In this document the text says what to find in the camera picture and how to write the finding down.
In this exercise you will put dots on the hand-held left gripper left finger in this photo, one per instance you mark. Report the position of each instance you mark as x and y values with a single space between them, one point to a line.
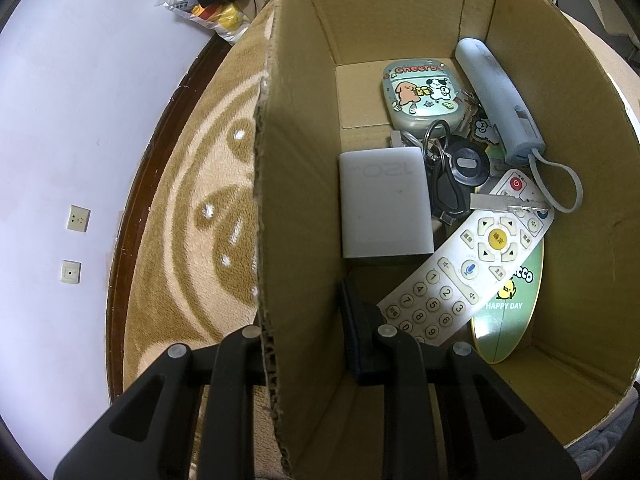
235 360

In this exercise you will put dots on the white power adapter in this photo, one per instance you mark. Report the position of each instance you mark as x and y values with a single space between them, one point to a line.
385 205

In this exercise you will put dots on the cartoon-print earbuds case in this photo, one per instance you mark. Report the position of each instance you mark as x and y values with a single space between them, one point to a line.
420 97

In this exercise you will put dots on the plastic bag with yellow toy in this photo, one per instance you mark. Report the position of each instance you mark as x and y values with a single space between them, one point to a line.
222 16

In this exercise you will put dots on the green oval folding mirror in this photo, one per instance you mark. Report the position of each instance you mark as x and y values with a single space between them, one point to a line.
510 315

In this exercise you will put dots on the white remote control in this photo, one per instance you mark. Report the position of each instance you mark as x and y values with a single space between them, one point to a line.
450 282

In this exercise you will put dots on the grey-blue cloth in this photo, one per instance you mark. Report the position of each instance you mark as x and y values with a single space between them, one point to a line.
610 440

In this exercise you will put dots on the bunch of keys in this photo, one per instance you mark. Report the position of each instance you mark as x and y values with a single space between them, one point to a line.
467 164

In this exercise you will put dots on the light blue cylindrical device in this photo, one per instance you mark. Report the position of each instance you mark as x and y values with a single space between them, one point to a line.
495 92

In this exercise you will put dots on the cardboard box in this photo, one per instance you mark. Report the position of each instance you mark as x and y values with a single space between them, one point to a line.
310 110

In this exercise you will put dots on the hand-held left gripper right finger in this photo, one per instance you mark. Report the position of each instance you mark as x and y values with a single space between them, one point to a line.
352 332

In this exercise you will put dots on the beige wall socket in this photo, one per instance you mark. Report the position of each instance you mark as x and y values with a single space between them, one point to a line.
79 218
70 272

